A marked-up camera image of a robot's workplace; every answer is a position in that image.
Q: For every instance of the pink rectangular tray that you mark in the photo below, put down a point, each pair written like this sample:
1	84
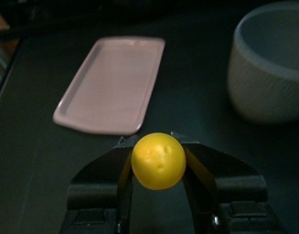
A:
111	87

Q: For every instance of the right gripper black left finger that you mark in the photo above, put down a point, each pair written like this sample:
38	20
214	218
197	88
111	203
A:
97	186

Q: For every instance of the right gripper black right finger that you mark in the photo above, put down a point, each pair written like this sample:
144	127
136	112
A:
233	182

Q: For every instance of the yellow toy can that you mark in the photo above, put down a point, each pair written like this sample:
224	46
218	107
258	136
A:
158	161

